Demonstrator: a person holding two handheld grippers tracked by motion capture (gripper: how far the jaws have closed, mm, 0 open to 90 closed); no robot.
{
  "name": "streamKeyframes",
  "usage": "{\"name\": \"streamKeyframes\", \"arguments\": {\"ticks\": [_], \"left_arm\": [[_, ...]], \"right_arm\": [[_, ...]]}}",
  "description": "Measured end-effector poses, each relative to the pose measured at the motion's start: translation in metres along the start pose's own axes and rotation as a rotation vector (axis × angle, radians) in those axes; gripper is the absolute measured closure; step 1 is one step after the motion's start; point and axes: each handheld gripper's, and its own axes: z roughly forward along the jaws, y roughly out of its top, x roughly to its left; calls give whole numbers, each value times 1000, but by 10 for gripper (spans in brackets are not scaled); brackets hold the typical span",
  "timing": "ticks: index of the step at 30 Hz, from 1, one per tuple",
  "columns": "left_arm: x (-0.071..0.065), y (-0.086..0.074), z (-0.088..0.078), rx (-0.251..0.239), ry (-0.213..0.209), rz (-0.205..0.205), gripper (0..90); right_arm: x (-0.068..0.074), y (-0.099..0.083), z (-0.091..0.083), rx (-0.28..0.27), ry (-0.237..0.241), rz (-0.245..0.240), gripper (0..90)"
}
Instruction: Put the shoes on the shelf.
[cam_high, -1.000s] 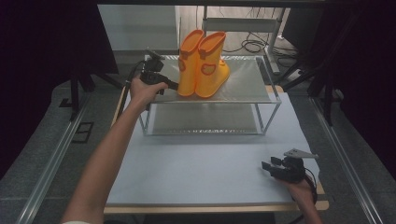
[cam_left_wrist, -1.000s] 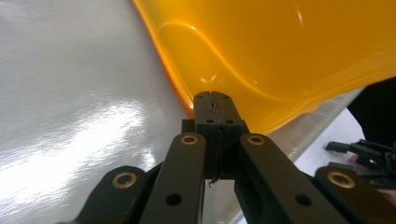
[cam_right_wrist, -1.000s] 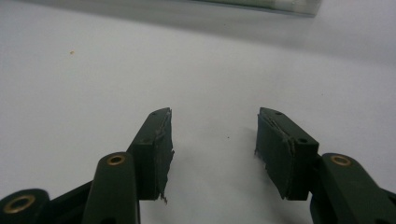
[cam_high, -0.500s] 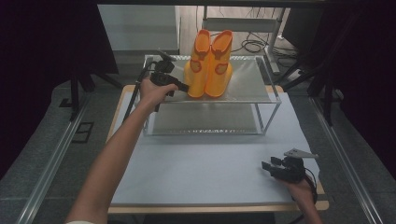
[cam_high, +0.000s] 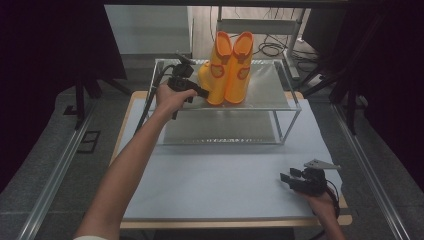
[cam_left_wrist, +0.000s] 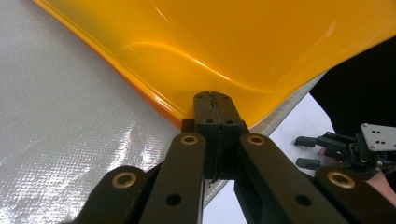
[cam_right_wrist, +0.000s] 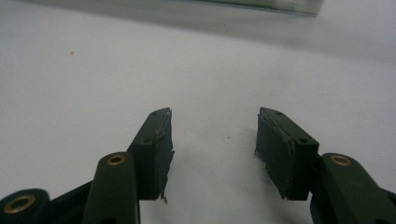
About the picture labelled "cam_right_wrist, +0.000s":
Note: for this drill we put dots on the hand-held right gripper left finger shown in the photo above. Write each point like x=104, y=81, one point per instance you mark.
x=152, y=161

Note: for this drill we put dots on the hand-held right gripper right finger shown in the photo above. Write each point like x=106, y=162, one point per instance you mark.
x=283, y=161

